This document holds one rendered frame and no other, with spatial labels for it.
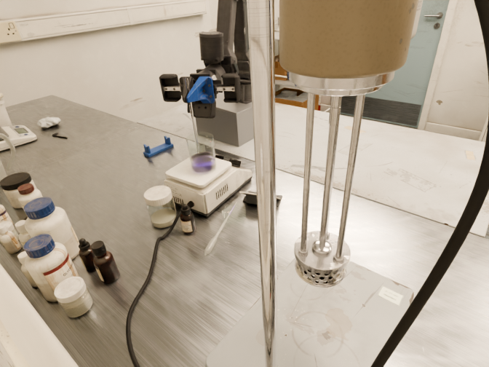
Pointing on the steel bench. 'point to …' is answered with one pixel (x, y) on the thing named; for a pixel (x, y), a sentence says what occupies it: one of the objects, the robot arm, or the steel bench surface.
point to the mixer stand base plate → (320, 322)
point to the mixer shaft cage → (303, 258)
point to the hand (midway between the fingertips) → (191, 95)
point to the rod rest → (158, 148)
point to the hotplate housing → (199, 199)
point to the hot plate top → (184, 172)
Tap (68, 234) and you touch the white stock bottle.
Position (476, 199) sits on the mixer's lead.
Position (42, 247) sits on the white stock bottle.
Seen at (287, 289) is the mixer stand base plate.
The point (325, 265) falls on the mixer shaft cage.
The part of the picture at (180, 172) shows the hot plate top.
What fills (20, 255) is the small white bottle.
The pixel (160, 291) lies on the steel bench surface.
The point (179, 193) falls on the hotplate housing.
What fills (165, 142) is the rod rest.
